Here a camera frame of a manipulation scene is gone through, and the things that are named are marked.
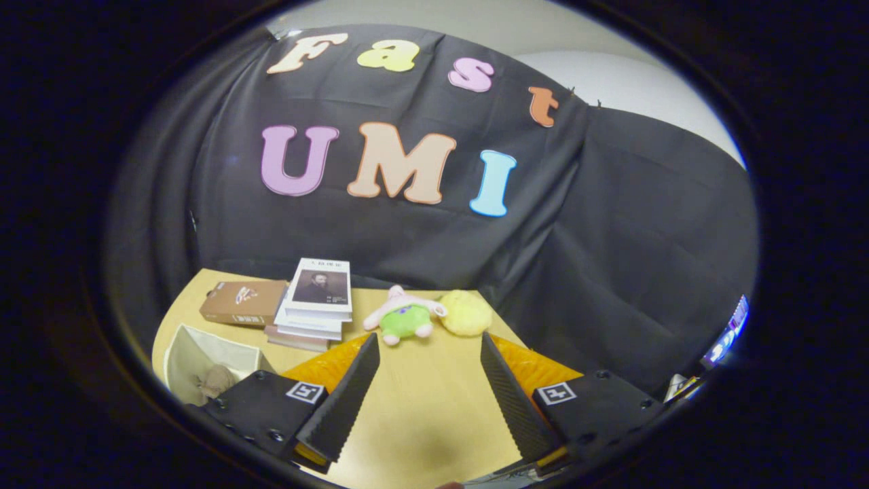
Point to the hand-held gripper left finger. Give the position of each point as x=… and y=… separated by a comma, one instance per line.
x=339, y=401

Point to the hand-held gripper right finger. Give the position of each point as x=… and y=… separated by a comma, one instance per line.
x=516, y=401

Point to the brown fuzzy shoe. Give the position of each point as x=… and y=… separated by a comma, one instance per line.
x=217, y=382

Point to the grey fabric storage box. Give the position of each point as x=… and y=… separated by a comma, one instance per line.
x=197, y=353

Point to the brown cardboard box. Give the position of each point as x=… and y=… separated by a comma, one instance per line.
x=241, y=302

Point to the thick white book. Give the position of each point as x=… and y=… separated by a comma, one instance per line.
x=309, y=324

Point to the yellow plush toy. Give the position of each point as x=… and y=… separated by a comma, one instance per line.
x=467, y=314

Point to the green and pink plush toy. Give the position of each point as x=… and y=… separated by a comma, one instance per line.
x=406, y=319

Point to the white portrait cover book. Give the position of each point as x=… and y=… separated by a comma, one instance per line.
x=319, y=285

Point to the black backdrop cloth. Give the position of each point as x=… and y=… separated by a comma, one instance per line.
x=611, y=258

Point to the computer screen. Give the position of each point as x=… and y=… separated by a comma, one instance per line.
x=730, y=333

